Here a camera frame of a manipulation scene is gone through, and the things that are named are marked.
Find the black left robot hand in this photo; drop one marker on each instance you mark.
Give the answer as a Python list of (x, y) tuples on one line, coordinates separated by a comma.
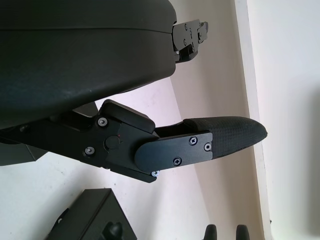
[(75, 62)]

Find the black RealSense box lid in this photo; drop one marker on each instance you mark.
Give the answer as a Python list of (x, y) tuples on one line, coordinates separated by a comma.
[(100, 207)]

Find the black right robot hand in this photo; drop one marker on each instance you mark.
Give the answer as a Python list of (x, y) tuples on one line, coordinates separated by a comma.
[(210, 230)]

